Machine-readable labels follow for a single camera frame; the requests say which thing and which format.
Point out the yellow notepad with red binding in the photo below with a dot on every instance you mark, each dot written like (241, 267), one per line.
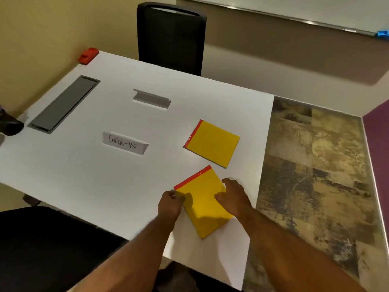
(203, 203)
(212, 143)

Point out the red stapler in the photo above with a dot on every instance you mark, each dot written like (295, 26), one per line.
(88, 55)

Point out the person's right forearm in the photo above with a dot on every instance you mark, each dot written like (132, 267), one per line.
(291, 252)

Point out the black office chair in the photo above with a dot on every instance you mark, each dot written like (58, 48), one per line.
(170, 37)

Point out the white folded paper sign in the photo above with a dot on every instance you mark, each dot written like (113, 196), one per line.
(124, 143)

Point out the person's left forearm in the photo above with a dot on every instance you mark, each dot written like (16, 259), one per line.
(127, 255)

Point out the black chair seat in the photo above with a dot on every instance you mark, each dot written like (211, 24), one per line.
(51, 249)

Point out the grey folded paper sign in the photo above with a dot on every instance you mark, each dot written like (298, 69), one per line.
(152, 98)

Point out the whiteboard with metal tray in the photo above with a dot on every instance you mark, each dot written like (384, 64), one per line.
(291, 9)

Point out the person's left fingers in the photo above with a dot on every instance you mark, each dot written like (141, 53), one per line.
(178, 196)

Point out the person's right hand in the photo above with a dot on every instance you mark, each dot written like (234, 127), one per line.
(237, 200)

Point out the blue whiteboard eraser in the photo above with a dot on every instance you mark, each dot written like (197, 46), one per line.
(383, 34)

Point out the person's right thumb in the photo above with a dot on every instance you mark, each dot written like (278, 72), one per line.
(221, 197)

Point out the person's left hand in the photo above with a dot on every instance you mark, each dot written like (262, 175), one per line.
(169, 206)

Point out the black rounded object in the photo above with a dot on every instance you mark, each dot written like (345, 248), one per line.
(10, 124)

